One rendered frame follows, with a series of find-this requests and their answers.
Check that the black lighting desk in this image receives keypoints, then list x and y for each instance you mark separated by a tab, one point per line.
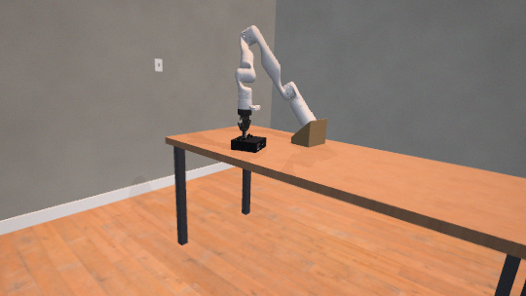
251	143

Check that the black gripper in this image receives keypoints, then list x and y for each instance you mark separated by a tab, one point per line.
244	120

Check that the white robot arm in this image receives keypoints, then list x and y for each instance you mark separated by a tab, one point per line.
249	37

